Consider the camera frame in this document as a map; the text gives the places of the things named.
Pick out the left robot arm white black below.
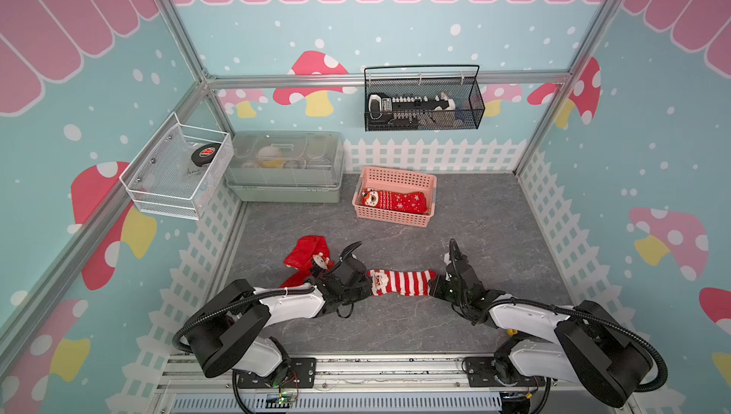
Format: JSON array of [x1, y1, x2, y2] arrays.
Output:
[[171, 242, 372, 387]]

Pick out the black red tape measure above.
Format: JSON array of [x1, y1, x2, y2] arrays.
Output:
[[190, 143, 222, 168]]

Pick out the red white striped sock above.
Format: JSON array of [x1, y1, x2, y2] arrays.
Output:
[[369, 269, 437, 297]]

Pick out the clear lidded storage box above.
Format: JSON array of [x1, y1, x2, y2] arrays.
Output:
[[225, 130, 345, 204]]

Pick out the red sock white lettering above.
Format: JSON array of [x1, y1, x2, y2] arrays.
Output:
[[361, 189, 429, 214]]

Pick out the white wire wall basket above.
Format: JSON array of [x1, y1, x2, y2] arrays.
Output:
[[119, 113, 233, 221]]

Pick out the pink plastic basket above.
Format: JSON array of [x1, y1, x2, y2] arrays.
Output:
[[352, 166, 437, 227]]

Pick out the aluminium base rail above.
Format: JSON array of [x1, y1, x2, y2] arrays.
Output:
[[147, 354, 543, 413]]

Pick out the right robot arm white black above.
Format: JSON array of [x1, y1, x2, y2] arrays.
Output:
[[428, 240, 669, 408]]

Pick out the white black remote in basket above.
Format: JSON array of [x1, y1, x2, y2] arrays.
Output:
[[365, 92, 457, 130]]

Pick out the plain red sock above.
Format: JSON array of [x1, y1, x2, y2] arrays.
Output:
[[281, 235, 334, 288]]

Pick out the black wire mesh wall basket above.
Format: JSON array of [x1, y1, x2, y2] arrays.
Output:
[[363, 65, 485, 131]]

